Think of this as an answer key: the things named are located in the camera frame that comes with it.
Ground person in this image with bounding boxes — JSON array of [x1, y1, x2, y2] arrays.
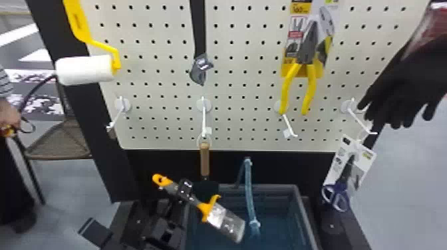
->
[[0, 64, 47, 235]]

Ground black gloves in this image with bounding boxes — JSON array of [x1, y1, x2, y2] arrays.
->
[[356, 0, 447, 130]]

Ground brown handled brush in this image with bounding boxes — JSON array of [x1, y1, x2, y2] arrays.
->
[[193, 141, 220, 203]]

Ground blue scissors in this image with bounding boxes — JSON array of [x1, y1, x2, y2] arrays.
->
[[321, 134, 378, 213]]

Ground black mesh chair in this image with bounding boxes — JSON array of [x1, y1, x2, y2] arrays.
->
[[13, 83, 94, 205]]

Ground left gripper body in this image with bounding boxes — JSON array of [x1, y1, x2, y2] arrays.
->
[[146, 199, 189, 250]]

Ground blue basket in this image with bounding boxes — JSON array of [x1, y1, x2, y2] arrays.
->
[[184, 156, 320, 250]]

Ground yellow pliers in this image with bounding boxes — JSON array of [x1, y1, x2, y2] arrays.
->
[[278, 0, 341, 116]]

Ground yellow paint roller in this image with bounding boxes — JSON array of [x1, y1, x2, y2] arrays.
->
[[55, 0, 122, 86]]

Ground black handled hand tool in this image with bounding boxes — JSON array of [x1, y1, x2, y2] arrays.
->
[[188, 0, 215, 86]]

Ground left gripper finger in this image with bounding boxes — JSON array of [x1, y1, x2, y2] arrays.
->
[[176, 178, 194, 201]]

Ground person's hand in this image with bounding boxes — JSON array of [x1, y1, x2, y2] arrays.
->
[[0, 98, 23, 133]]

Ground black cable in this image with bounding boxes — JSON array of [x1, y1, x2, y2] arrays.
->
[[17, 74, 59, 135]]

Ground white pegboard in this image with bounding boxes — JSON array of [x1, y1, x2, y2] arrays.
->
[[26, 0, 432, 249]]

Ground orange grey paint brush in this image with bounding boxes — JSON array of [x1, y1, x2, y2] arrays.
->
[[152, 173, 246, 244]]

